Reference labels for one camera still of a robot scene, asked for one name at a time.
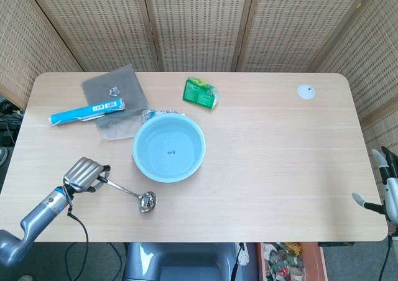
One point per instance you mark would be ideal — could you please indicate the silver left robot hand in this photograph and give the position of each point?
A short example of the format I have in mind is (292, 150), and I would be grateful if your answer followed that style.
(82, 173)

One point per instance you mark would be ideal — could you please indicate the metal ladle black grip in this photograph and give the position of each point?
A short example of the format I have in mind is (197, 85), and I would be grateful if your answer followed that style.
(146, 200)

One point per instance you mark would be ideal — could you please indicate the clear plastic bag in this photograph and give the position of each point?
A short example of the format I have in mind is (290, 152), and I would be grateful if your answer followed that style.
(147, 116)

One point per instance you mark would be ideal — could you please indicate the green snack packet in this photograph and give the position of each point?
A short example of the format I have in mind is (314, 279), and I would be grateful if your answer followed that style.
(199, 94)

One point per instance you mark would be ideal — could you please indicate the blue foil roll box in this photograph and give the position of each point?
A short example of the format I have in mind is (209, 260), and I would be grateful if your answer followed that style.
(81, 113)

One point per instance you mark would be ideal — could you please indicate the grey cloth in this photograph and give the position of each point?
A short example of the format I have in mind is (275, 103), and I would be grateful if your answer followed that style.
(121, 122)

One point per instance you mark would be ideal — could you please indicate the light blue bowl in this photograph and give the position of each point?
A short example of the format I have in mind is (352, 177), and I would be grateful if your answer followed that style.
(169, 147)

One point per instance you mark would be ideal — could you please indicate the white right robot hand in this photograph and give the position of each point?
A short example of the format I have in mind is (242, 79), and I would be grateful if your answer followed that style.
(391, 194)

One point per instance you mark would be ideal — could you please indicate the black floor equipment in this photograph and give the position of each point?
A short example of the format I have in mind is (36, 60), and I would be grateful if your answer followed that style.
(7, 122)

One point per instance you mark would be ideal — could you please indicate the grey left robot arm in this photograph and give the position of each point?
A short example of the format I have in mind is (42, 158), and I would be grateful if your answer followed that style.
(37, 219)

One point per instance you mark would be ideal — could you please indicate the woven folding screen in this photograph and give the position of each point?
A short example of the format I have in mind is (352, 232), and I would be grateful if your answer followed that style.
(199, 23)

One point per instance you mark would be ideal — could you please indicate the orange bin with trash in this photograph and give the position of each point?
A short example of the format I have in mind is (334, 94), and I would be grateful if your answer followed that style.
(286, 262)

